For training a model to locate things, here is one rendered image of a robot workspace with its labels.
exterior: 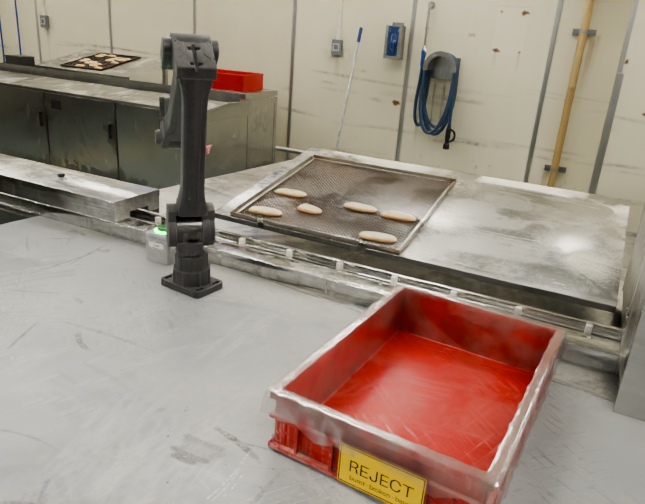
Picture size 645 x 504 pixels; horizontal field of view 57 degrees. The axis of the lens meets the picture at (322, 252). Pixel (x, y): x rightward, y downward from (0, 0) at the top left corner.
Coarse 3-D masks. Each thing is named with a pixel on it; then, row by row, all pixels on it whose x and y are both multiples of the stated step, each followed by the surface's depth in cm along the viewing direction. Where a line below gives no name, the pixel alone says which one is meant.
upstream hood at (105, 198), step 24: (0, 168) 182; (24, 168) 184; (48, 168) 186; (24, 192) 173; (48, 192) 168; (72, 192) 163; (96, 192) 165; (120, 192) 166; (144, 192) 168; (96, 216) 162; (120, 216) 161
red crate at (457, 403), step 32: (384, 352) 112; (416, 352) 113; (448, 352) 114; (352, 384) 101; (384, 384) 102; (416, 384) 103; (448, 384) 103; (480, 384) 104; (512, 384) 105; (352, 416) 93; (384, 416) 93; (416, 416) 94; (448, 416) 95; (480, 416) 95; (512, 416) 96; (288, 448) 83; (320, 448) 80; (448, 448) 87; (480, 448) 88
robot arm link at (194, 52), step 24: (192, 48) 114; (192, 72) 110; (216, 72) 112; (192, 96) 113; (192, 120) 116; (192, 144) 118; (192, 168) 121; (192, 192) 124; (168, 216) 127; (192, 216) 128; (168, 240) 129
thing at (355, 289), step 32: (0, 192) 178; (96, 224) 163; (128, 224) 159; (224, 256) 145; (256, 256) 144; (320, 288) 135; (352, 288) 131; (384, 288) 131; (576, 352) 113; (608, 352) 110
